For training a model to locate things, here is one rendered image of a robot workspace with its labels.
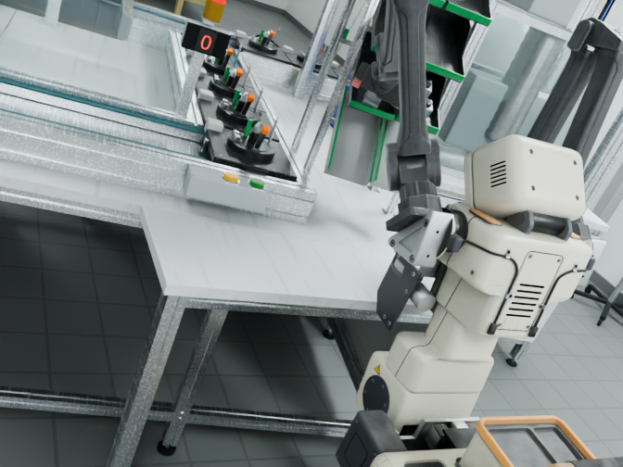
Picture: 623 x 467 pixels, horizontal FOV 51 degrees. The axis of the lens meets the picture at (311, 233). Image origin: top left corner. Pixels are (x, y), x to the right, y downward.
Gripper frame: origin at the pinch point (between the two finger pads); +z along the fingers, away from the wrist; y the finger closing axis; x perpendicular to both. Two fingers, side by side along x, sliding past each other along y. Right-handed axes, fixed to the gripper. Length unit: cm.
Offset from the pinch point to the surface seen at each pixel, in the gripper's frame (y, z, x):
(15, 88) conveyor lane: 86, 2, 42
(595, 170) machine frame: -110, 96, -41
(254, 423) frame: -13, 35, 104
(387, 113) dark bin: -5.5, 0.7, 4.1
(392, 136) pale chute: -12.1, 18.2, 4.9
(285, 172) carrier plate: 12.7, 4.1, 30.8
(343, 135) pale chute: 1.9, 12.6, 12.5
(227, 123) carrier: 34.5, 23.3, 22.7
